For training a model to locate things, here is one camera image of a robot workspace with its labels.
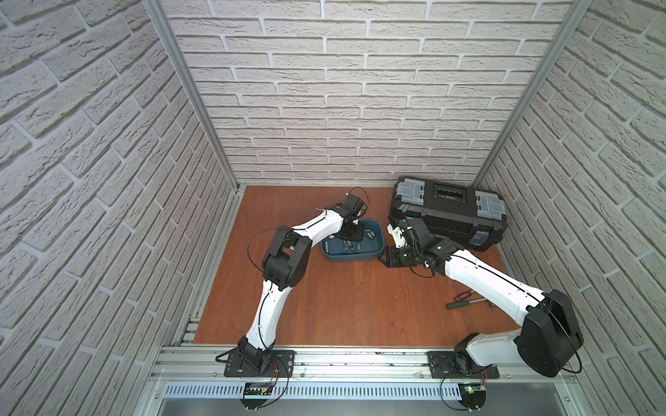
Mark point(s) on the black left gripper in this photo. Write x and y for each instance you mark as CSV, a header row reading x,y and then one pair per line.
x,y
351,231

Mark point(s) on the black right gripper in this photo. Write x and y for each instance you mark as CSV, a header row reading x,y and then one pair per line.
x,y
390,259

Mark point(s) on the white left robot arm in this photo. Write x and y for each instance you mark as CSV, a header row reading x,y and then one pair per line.
x,y
284,266

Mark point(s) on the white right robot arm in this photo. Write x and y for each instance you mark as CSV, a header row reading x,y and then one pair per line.
x,y
549,335

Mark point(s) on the teal plastic storage box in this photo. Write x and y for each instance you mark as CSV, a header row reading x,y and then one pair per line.
x,y
367,249

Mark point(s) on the black grey toolbox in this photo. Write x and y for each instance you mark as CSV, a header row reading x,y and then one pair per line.
x,y
471,217

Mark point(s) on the red black screwdriver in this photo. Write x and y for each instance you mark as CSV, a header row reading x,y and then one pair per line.
x,y
460,301

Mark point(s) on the right controller board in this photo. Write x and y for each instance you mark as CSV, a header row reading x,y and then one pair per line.
x,y
473,396

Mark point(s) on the controller board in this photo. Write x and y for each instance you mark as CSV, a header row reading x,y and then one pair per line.
x,y
256,394
473,396

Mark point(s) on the left controller board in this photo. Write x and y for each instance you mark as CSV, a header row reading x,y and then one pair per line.
x,y
256,394

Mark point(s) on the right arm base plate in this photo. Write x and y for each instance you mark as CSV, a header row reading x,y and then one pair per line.
x,y
458,365

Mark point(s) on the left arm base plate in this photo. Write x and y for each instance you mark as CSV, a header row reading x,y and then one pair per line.
x,y
279,362

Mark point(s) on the aluminium corner post left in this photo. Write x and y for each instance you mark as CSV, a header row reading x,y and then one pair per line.
x,y
170,42

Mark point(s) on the aluminium corner post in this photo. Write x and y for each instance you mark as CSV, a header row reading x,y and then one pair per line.
x,y
561,39
170,42

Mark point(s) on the aluminium corner post right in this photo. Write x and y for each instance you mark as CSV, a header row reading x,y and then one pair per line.
x,y
561,39

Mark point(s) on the aluminium floor rail left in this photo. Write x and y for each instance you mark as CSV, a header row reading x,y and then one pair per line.
x,y
187,327

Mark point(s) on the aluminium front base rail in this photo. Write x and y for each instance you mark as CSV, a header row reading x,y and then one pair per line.
x,y
335,373

